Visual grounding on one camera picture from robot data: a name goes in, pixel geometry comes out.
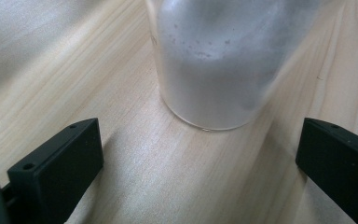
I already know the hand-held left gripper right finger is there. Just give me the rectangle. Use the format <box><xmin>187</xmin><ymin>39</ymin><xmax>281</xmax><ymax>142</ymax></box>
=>
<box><xmin>295</xmin><ymin>117</ymin><xmax>358</xmax><ymax>224</ymax></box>

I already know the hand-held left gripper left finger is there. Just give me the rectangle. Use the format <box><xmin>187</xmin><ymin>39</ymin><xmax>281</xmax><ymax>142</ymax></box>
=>
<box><xmin>7</xmin><ymin>118</ymin><xmax>104</xmax><ymax>224</ymax></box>

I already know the frosted jar of white powder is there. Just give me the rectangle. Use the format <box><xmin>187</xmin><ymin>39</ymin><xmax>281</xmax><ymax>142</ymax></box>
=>
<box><xmin>145</xmin><ymin>0</ymin><xmax>321</xmax><ymax>132</ymax></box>

